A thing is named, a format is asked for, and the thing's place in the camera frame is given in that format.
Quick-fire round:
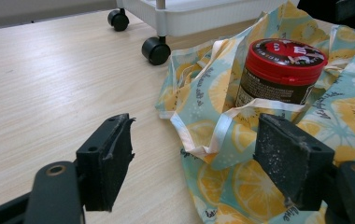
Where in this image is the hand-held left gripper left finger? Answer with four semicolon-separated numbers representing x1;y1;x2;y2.
76;113;136;213

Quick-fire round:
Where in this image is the lemon print cloth bag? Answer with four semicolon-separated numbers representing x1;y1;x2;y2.
155;1;355;224

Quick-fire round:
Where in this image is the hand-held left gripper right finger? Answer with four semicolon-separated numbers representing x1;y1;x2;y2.
253;113;336;212

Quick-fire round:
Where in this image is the red lidded dark jar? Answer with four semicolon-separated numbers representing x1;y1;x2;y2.
234;37;329;106

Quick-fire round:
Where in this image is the white two-tier trolley cart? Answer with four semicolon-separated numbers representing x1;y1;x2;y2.
107;0;300;66

